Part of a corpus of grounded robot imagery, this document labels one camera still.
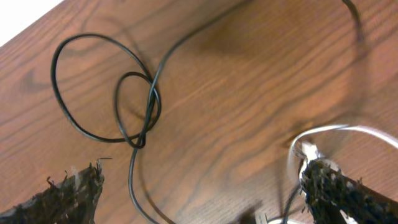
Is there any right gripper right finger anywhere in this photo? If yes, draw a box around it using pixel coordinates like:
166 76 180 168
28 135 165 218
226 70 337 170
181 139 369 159
301 159 397 224

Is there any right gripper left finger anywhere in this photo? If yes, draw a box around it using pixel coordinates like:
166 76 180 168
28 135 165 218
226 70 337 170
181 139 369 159
1 159 104 224

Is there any white usb cable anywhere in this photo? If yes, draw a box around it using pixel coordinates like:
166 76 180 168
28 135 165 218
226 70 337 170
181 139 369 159
254 124 398 224

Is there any black usb cable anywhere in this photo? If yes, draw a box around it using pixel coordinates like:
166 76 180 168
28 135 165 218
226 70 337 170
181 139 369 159
50 0 366 224

